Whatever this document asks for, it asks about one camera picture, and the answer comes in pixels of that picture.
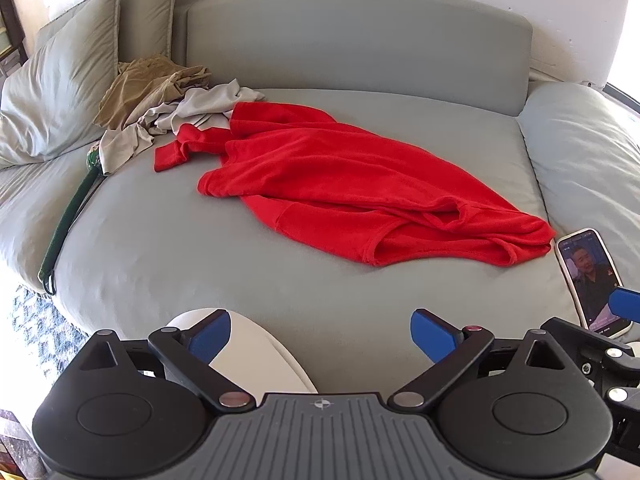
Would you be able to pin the person's white trouser leg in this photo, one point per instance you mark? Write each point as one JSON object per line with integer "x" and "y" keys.
{"x": 270, "y": 360}

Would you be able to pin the tan crumpled garment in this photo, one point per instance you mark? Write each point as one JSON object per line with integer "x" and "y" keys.
{"x": 135, "y": 90}

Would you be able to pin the large grey pillow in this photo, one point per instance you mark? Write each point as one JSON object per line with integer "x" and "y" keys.
{"x": 55, "y": 85}

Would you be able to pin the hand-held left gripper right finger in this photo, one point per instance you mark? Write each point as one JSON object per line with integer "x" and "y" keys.
{"x": 431, "y": 332}

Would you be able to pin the red t-shirt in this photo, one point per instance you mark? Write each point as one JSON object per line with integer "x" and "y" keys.
{"x": 325, "y": 175}

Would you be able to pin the blue patterned rug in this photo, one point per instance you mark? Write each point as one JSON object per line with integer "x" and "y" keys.
{"x": 35, "y": 330}

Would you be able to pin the pale grey pillow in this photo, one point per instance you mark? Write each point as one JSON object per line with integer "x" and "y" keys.
{"x": 575, "y": 150}

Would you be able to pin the light grey crumpled garment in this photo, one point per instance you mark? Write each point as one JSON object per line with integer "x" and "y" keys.
{"x": 210, "y": 105}

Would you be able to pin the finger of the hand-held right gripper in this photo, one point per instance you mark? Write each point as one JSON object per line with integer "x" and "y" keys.
{"x": 625, "y": 302}

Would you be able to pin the beige back cushion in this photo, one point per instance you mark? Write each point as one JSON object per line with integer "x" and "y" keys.
{"x": 145, "y": 20}

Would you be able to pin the smartphone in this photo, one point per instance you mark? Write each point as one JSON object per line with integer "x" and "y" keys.
{"x": 585, "y": 270}

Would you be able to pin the grey sofa backrest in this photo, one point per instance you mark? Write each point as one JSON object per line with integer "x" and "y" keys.
{"x": 350, "y": 45}

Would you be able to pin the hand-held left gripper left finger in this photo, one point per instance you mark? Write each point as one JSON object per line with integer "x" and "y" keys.
{"x": 210, "y": 336}

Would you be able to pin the grey sofa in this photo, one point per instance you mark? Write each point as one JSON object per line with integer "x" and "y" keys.
{"x": 175, "y": 240}

